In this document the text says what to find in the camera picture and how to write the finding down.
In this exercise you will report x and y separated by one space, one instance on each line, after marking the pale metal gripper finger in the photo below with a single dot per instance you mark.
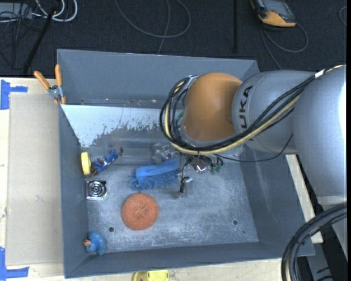
161 148
163 157

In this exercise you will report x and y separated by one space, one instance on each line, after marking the blue fluffy duster cloth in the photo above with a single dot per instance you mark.
152 174

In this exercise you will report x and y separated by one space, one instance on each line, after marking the grey metal bin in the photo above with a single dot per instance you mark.
204 212

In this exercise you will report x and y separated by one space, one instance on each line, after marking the blue and red toy figure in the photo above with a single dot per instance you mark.
106 159

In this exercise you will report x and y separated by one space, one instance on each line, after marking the orange round sponge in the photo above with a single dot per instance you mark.
139 212

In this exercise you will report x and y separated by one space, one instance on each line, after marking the silver square metal grate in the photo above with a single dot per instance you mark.
96 190

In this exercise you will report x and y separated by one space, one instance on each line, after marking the yellow round disc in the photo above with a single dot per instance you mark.
85 163

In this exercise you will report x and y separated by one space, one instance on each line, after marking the blue toy duck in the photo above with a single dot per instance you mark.
96 243

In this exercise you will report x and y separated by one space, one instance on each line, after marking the pale flat board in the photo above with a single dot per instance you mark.
32 171

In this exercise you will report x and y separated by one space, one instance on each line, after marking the black cylinder on white bracket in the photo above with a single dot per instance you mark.
183 183

